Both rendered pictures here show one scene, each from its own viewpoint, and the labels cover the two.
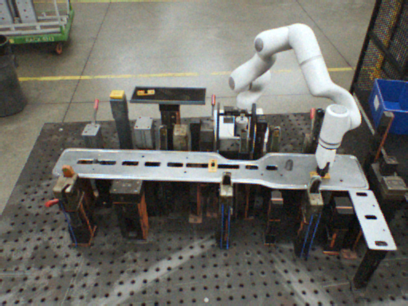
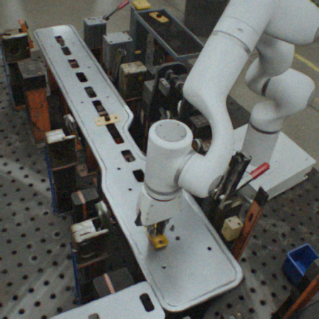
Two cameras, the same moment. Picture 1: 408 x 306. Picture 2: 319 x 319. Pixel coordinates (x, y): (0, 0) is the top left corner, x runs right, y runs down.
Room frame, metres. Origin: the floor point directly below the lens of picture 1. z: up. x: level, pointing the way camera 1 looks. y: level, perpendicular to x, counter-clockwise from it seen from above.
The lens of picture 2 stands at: (0.79, -0.94, 1.83)
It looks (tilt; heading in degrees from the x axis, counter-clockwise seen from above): 45 degrees down; 56
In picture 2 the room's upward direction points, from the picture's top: 8 degrees clockwise
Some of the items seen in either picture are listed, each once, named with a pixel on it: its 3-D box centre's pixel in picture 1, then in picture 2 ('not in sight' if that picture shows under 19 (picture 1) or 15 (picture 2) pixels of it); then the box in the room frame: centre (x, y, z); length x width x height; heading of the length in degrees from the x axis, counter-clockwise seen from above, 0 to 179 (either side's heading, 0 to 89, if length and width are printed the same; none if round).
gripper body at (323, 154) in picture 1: (326, 151); (160, 200); (1.12, -0.48, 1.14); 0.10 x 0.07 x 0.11; 178
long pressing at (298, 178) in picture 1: (208, 167); (102, 118); (1.18, 0.00, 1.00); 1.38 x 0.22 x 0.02; 88
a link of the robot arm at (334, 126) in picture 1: (335, 123); (169, 156); (1.12, -0.49, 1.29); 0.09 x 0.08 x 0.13; 116
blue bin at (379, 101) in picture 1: (392, 105); not in sight; (1.54, -0.93, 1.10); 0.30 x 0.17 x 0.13; 169
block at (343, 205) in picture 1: (335, 226); (114, 307); (0.98, -0.55, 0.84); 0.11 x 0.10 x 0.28; 178
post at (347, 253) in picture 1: (355, 229); not in sight; (0.96, -0.63, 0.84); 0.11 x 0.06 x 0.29; 178
